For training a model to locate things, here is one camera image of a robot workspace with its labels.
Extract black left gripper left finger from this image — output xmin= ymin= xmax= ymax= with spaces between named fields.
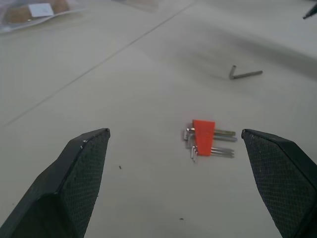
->
xmin=0 ymin=127 xmax=111 ymax=238

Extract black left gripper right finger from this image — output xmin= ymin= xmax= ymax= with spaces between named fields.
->
xmin=241 ymin=128 xmax=317 ymax=238

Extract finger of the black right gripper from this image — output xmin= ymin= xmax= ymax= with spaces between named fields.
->
xmin=302 ymin=0 xmax=317 ymax=20

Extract hex keys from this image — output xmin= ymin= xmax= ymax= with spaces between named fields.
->
xmin=192 ymin=119 xmax=216 ymax=157

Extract clear plastic bag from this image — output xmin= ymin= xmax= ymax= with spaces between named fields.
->
xmin=0 ymin=0 xmax=88 ymax=36

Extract white paper label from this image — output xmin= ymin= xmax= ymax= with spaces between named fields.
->
xmin=28 ymin=3 xmax=54 ymax=18

